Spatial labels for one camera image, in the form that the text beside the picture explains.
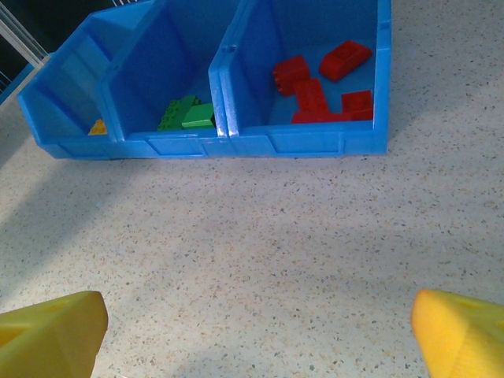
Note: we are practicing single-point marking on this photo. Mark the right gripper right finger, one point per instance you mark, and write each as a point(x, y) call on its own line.
point(460, 338)

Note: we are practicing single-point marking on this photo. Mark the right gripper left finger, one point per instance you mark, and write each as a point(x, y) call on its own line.
point(47, 338)

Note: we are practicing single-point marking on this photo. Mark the yellow studded lego brick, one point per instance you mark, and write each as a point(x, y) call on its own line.
point(97, 128)

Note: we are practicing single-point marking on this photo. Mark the small red lego brick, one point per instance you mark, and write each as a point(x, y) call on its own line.
point(358, 104)

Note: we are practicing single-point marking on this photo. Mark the dark green studded lego brick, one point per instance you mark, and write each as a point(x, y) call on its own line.
point(173, 112)

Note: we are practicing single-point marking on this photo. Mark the light green lego brick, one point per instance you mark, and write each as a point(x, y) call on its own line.
point(199, 116)

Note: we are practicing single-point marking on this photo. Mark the long red lego brick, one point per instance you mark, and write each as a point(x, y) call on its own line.
point(311, 102)

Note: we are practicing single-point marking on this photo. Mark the blue plastic bin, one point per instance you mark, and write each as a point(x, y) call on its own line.
point(157, 59)
point(71, 90)
point(315, 141)

